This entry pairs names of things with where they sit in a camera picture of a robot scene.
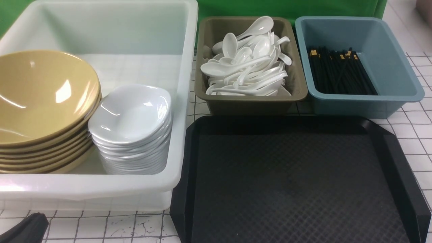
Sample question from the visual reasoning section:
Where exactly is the blue chopstick bin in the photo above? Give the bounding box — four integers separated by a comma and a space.
295, 16, 425, 119

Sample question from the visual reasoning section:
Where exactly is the stack of yellow noodle bowls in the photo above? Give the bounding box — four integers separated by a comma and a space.
0, 94, 103, 174

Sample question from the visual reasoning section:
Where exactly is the stack of white side dishes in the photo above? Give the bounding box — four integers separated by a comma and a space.
88, 84, 172, 175

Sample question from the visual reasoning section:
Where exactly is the bundle of black chopsticks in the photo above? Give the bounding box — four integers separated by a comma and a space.
307, 46, 378, 96

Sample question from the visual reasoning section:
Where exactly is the white translucent plastic tub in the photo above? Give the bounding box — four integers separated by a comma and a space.
1, 0, 198, 211

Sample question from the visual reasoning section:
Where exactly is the green backdrop cloth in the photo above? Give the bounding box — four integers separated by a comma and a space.
0, 0, 388, 37

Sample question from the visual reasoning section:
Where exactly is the pile of white soup spoons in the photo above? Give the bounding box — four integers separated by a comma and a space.
200, 16, 293, 96

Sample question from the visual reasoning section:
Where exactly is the yellow noodle bowl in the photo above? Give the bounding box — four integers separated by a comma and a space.
0, 50, 101, 147

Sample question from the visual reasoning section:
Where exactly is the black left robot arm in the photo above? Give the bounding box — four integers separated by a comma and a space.
0, 212, 49, 243

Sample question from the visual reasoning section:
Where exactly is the black plastic serving tray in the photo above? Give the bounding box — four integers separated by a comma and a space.
170, 116, 431, 243

